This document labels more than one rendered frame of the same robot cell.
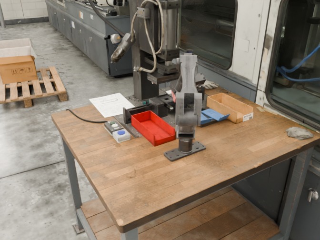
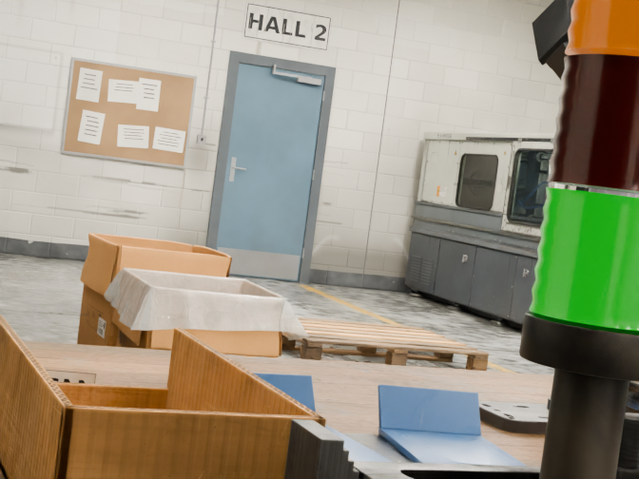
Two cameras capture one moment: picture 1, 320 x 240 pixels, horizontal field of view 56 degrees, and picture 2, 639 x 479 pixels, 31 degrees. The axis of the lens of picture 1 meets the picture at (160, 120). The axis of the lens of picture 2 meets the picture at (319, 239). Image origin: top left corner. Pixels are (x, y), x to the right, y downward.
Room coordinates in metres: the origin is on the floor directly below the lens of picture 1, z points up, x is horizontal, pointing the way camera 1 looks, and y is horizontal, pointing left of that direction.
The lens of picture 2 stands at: (2.16, -0.22, 1.08)
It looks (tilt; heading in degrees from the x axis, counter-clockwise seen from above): 3 degrees down; 188
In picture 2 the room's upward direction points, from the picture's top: 7 degrees clockwise
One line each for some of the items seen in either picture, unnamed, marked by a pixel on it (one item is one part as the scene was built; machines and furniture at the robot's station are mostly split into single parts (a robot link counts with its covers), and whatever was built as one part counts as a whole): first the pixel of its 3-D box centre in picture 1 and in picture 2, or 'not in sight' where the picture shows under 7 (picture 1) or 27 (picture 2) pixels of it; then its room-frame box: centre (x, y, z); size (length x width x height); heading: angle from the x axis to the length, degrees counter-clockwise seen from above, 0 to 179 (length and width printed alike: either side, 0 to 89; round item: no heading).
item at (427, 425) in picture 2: (199, 115); (466, 437); (1.46, -0.22, 0.93); 0.15 x 0.07 x 0.03; 23
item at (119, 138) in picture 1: (121, 137); not in sight; (1.28, 0.19, 0.90); 0.07 x 0.07 x 0.06; 31
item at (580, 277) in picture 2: not in sight; (609, 258); (1.84, -0.19, 1.07); 0.04 x 0.04 x 0.03
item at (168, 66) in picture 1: (159, 54); not in sight; (1.64, 0.00, 1.22); 0.26 x 0.18 x 0.30; 31
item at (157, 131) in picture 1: (152, 127); not in sight; (1.34, 0.04, 0.93); 0.25 x 0.12 x 0.06; 31
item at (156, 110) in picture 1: (168, 105); not in sight; (1.58, -0.05, 0.94); 0.20 x 0.10 x 0.07; 121
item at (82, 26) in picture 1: (88, 20); not in sight; (7.17, 1.63, 0.49); 5.51 x 1.02 x 0.97; 27
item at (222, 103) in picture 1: (229, 107); (119, 430); (1.56, -0.40, 0.93); 0.25 x 0.13 x 0.08; 31
